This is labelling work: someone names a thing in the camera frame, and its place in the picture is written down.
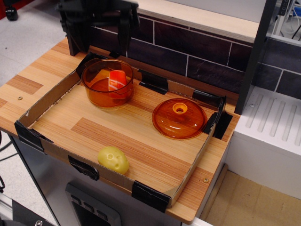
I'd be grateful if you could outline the dark grey post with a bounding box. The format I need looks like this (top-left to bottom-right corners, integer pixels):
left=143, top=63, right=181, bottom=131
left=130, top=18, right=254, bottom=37
left=235, top=0, right=277, bottom=115
left=57, top=0, right=89, bottom=56

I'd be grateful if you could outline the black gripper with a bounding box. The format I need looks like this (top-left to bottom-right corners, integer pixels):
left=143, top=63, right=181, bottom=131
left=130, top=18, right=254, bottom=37
left=56, top=0, right=139, bottom=54

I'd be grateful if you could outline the yellow toy potato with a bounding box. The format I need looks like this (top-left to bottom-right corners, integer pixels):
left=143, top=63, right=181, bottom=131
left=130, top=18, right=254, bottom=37
left=97, top=146, right=129, bottom=175

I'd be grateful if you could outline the black caster wheel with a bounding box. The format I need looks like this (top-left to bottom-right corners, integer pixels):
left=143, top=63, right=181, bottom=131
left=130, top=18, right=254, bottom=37
left=5, top=6, right=18, bottom=21

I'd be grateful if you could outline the dark grey left post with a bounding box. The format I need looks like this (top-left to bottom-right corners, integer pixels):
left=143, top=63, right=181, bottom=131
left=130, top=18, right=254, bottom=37
left=57, top=0, right=89, bottom=56

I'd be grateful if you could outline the orange transparent pot lid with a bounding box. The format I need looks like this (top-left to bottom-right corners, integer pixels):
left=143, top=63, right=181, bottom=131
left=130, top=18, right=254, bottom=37
left=152, top=98, right=207, bottom=140

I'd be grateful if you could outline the dark grey right post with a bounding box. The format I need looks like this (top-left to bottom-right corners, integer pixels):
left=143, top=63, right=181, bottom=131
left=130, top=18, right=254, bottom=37
left=235, top=0, right=277, bottom=115

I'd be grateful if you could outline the orange salmon sushi toy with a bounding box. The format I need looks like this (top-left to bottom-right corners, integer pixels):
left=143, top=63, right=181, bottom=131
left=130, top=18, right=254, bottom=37
left=108, top=70, right=127, bottom=99

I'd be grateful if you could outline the white ribbed drainer block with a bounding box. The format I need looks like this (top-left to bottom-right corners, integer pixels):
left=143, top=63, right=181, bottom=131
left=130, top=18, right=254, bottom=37
left=226, top=87, right=301, bottom=199

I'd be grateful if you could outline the cardboard fence with black tape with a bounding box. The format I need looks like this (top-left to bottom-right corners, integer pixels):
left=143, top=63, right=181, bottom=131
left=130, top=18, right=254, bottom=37
left=15, top=53, right=232, bottom=212

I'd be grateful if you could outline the grey oven control panel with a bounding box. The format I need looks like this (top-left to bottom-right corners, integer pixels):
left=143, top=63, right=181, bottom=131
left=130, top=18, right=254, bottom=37
left=65, top=183, right=122, bottom=226

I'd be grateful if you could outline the orange transparent plastic pot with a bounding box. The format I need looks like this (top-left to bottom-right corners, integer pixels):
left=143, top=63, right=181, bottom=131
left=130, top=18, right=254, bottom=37
left=81, top=59, right=134, bottom=108

